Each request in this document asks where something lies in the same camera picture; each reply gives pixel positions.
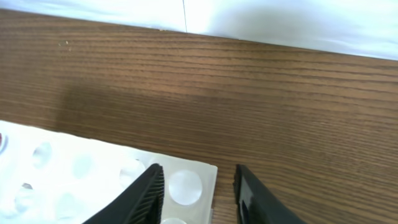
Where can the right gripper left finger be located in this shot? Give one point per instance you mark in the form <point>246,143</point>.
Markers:
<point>143,199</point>

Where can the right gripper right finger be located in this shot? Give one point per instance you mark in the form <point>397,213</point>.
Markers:
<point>258,205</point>

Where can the white test tube rack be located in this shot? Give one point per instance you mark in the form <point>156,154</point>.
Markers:
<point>77,186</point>

